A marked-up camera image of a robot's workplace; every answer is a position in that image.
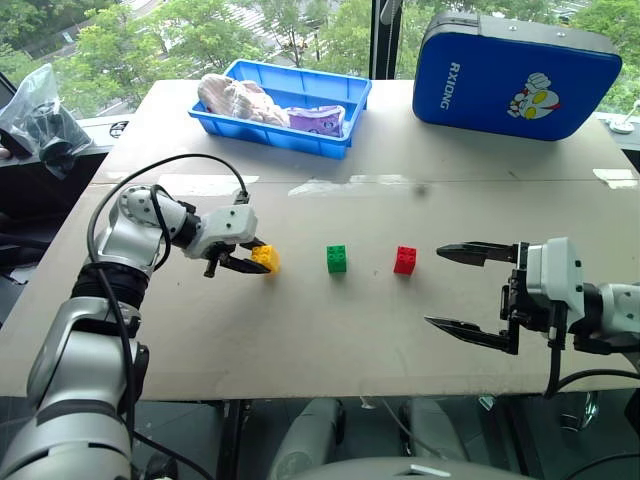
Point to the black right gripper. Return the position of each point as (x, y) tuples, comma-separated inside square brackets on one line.
[(517, 305)]

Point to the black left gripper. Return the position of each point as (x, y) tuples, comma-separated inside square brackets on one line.
[(212, 262)]

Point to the yellow toy brick cube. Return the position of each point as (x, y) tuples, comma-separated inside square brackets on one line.
[(267, 257)]

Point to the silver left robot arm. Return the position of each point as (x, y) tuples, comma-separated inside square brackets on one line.
[(75, 360)]

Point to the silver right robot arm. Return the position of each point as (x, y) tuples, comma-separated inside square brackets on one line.
[(620, 305)]

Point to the red toy brick cube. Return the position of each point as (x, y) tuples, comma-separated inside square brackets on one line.
[(405, 261)]

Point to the green toy brick cube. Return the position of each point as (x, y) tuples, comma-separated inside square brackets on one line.
[(337, 260)]

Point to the purple packet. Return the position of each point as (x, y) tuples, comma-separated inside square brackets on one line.
[(320, 120)]

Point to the pink plastic bag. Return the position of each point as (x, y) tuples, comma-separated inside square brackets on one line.
[(240, 100)]

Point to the blue plastic bin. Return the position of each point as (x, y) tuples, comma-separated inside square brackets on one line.
[(320, 90)]

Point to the black table leg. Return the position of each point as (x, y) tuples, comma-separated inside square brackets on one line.
[(232, 440)]

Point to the grey rounded shape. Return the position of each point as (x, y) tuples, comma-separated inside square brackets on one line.
[(305, 435)]

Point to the blue cartoon print case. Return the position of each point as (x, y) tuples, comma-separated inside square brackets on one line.
[(490, 80)]

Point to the small white stand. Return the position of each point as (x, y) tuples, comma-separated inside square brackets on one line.
[(624, 125)]

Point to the clear plastic bag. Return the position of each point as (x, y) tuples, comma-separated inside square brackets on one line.
[(40, 120)]

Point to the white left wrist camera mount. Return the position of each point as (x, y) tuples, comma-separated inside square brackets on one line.
[(232, 222)]

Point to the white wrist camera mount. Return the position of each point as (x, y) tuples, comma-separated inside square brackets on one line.
[(232, 222), (555, 270)]

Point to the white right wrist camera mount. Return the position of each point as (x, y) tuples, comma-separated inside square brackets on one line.
[(555, 270)]

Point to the metal caster bracket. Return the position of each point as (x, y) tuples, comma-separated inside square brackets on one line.
[(580, 412)]

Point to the black window frame post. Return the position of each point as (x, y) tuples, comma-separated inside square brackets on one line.
[(384, 45)]

